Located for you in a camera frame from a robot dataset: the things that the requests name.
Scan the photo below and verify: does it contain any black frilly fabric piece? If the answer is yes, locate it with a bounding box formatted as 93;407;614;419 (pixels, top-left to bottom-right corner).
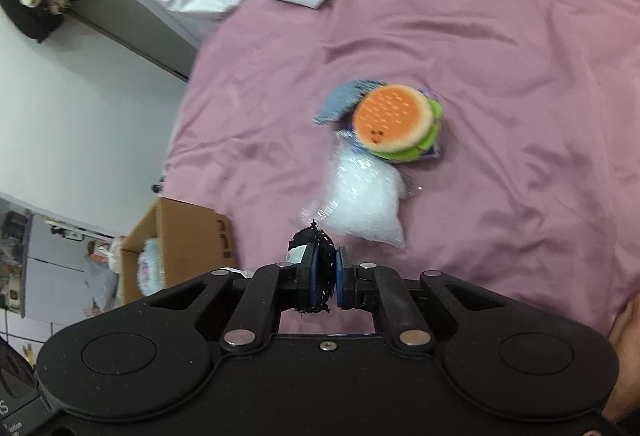
285;220;337;313

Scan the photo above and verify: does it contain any clear bag white filling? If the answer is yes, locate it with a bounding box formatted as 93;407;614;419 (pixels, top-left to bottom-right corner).
300;130;408;248

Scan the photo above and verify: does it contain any person's bare foot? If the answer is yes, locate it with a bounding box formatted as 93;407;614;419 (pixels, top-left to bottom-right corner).
603;296;640;422

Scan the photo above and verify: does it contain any cardboard box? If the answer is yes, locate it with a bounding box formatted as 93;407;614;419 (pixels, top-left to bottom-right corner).
120;197;239;304

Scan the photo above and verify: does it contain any pink bed sheet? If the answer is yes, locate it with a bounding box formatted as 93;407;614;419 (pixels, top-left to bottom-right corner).
164;0;639;332

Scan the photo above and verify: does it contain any hamburger plush toy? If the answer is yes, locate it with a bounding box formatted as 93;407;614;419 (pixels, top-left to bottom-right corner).
352;84;434;164

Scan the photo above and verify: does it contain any blue knitted cloth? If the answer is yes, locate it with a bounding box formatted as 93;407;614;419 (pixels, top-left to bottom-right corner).
314;79;384;125

